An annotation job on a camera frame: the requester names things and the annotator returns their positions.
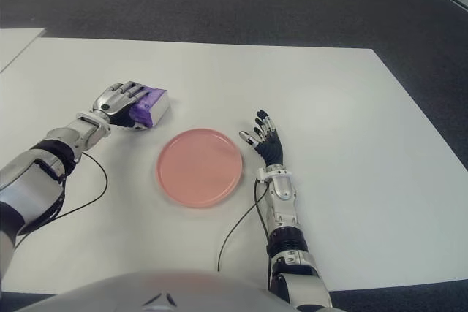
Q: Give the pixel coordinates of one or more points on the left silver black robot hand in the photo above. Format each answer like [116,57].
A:
[115,102]

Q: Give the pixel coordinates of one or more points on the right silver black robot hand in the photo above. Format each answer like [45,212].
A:
[270,147]

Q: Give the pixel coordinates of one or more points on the purple tissue paper pack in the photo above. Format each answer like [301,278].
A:
[159,105]

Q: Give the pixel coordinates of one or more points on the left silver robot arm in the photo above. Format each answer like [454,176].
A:
[73,136]

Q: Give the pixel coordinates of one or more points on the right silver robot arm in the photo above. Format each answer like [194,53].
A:
[283,206]

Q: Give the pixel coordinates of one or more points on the pink round plate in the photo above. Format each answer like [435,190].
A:
[199,169]

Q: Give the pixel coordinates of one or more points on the silver robot torso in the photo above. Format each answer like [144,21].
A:
[157,293]

